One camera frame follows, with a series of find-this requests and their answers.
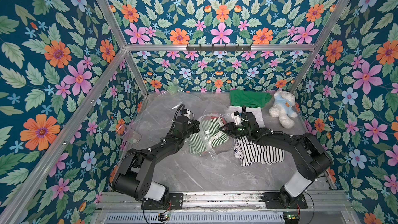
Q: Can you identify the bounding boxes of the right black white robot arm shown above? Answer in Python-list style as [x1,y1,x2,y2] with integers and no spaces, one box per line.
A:
[219,106,333,207]

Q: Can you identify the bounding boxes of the white slotted cable duct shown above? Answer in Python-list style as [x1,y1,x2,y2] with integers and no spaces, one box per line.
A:
[105,212,285,224]

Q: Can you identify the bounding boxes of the clear plastic vacuum bag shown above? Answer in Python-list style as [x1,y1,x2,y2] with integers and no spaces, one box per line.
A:
[119,103,247,168]

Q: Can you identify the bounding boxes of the black white striped garment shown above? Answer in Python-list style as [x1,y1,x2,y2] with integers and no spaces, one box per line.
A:
[233,137,285,167]

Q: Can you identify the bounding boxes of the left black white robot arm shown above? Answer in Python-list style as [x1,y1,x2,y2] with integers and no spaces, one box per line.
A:
[110,104,200,204]

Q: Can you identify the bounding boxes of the white teddy bear blue shirt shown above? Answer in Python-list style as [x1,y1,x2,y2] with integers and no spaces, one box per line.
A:
[269,90,298,129]

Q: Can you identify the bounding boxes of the black wall hook rail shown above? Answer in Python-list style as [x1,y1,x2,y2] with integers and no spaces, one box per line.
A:
[186,44,252,52]

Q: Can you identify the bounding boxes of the green t-shirt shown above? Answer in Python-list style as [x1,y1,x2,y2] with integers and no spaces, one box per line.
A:
[230,90,272,108]

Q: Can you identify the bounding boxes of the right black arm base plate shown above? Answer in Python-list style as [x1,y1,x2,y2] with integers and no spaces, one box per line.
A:
[261,192,308,209]

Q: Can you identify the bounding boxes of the green white striped garment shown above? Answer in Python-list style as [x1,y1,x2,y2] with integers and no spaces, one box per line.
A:
[189,116,229,155]

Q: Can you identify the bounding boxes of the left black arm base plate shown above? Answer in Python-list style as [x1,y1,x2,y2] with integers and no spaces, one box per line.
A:
[141,193,184,211]

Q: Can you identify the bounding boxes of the aluminium front rail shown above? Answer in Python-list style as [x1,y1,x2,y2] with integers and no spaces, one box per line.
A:
[94,190,352,212]

